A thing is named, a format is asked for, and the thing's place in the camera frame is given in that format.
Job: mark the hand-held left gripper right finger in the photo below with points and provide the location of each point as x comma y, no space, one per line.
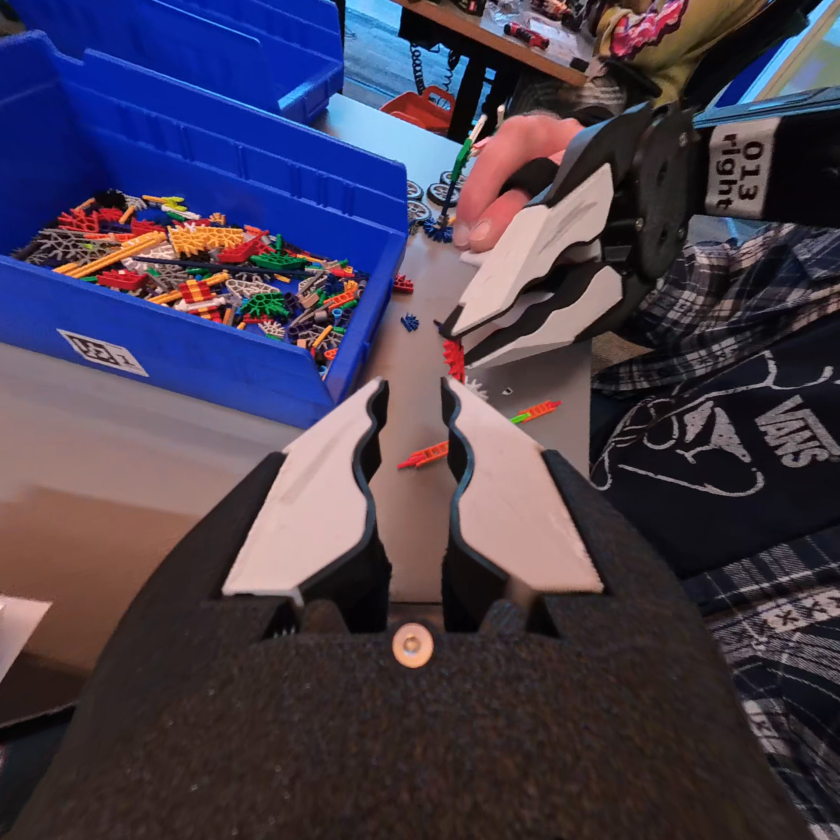
525,525

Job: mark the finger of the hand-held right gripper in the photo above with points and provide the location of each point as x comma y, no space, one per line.
538,243
564,321

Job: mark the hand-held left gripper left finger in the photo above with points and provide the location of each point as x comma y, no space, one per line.
308,512

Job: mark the toy rod and connector assembly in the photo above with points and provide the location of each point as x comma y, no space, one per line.
426,455

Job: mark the blue plastic bin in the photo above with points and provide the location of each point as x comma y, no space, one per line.
197,367

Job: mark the pile of colourful toy pieces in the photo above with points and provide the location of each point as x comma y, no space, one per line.
197,262

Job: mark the person's right forearm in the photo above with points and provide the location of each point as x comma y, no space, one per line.
722,295

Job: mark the person's right hand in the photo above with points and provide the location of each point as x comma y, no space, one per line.
505,151

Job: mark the wheeled toy model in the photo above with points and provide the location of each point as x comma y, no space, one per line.
438,191

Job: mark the red toy connector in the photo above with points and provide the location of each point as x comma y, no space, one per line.
403,283

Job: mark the yellow pink printed cloth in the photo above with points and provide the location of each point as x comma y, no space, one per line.
656,39

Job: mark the red plastic crate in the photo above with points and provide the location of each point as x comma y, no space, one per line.
420,108

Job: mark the wooden workbench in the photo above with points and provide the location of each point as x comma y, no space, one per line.
499,46

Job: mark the red black tool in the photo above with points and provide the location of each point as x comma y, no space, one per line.
525,34

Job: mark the white bin label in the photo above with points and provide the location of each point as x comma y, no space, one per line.
102,353

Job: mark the white instruction sheet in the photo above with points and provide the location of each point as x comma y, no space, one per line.
19,630

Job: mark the empty blue divided bin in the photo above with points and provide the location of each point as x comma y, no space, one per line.
197,39

